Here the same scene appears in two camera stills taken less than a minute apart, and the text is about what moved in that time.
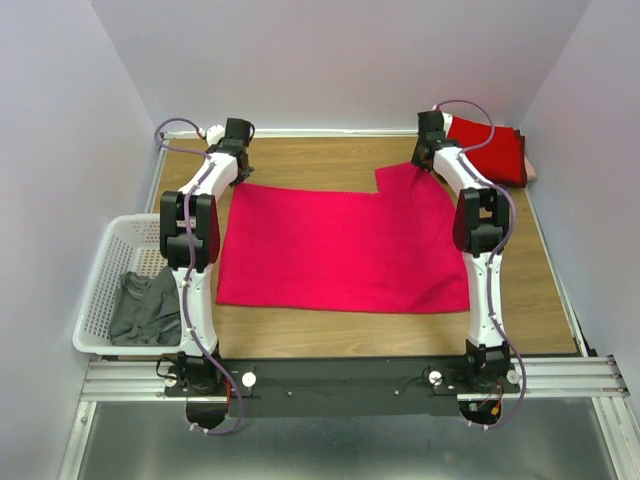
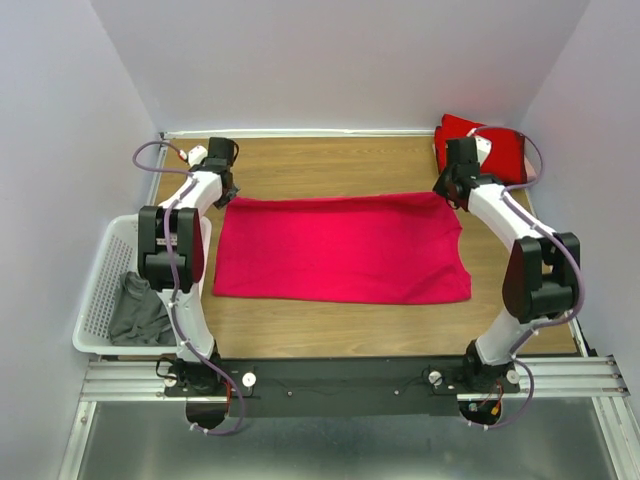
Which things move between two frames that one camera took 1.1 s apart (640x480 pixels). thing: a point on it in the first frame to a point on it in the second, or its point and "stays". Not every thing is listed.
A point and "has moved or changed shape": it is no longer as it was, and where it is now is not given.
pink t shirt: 390,250 has moved or changed shape
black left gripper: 242,176 to 226,198
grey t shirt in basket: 146,311 stays
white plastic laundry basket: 131,244 stays
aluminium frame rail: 540,378 stays
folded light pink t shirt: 531,174 stays
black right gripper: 418,164 to 439,186
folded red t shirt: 501,161 stays
